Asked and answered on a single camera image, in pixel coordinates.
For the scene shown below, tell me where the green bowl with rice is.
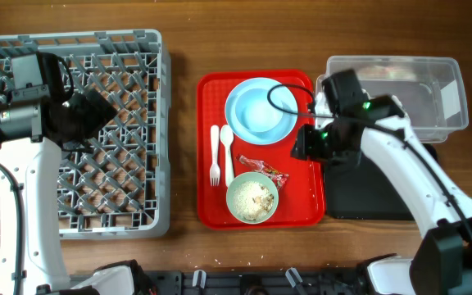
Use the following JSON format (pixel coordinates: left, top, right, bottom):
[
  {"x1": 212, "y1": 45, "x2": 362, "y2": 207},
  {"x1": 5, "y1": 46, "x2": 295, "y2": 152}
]
[{"x1": 226, "y1": 172, "x2": 279, "y2": 225}]

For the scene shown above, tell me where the light blue plate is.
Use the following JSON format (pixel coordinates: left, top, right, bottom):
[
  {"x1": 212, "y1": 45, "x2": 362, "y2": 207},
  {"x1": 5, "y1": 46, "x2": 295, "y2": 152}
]
[{"x1": 225, "y1": 77, "x2": 297, "y2": 145}]

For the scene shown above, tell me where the red plastic tray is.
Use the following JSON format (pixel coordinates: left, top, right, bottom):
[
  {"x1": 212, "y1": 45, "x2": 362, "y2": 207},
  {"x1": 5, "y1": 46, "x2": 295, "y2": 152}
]
[{"x1": 197, "y1": 70, "x2": 325, "y2": 230}]

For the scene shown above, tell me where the black plastic tray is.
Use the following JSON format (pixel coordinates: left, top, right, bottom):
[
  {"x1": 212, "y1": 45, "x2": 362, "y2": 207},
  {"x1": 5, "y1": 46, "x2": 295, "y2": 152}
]
[{"x1": 322, "y1": 142, "x2": 442, "y2": 221}]

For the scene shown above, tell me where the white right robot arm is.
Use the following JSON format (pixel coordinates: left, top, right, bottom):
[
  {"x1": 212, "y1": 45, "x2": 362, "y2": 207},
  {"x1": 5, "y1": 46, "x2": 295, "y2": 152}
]
[{"x1": 291, "y1": 70, "x2": 472, "y2": 294}]

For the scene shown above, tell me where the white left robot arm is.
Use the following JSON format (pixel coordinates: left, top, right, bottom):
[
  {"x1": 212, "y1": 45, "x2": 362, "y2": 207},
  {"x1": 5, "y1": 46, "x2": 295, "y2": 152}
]
[{"x1": 0, "y1": 52, "x2": 157, "y2": 294}]

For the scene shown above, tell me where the grey dishwasher rack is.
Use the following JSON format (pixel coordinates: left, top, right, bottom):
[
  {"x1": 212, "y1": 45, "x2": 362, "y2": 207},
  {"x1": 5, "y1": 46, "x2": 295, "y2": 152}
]
[{"x1": 0, "y1": 29, "x2": 171, "y2": 240}]

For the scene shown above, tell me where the white plastic spoon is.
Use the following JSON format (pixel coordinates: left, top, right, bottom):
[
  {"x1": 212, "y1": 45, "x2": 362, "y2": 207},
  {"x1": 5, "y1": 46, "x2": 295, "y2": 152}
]
[{"x1": 220, "y1": 125, "x2": 234, "y2": 187}]

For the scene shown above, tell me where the clear plastic bin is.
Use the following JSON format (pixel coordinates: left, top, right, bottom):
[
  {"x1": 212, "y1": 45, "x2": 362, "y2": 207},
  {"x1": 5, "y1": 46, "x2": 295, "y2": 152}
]
[{"x1": 315, "y1": 56, "x2": 469, "y2": 143}]

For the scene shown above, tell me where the white plastic fork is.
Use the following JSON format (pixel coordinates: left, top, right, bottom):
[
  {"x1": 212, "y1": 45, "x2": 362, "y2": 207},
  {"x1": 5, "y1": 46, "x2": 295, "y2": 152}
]
[{"x1": 209, "y1": 125, "x2": 220, "y2": 186}]

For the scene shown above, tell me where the light blue bowl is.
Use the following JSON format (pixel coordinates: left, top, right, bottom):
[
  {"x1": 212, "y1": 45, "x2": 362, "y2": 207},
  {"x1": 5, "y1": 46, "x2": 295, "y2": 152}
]
[{"x1": 235, "y1": 88, "x2": 282, "y2": 134}]

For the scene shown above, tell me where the red snack wrapper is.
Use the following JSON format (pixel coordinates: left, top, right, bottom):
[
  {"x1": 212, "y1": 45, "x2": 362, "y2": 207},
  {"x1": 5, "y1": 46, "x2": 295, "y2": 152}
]
[{"x1": 236, "y1": 154, "x2": 288, "y2": 189}]

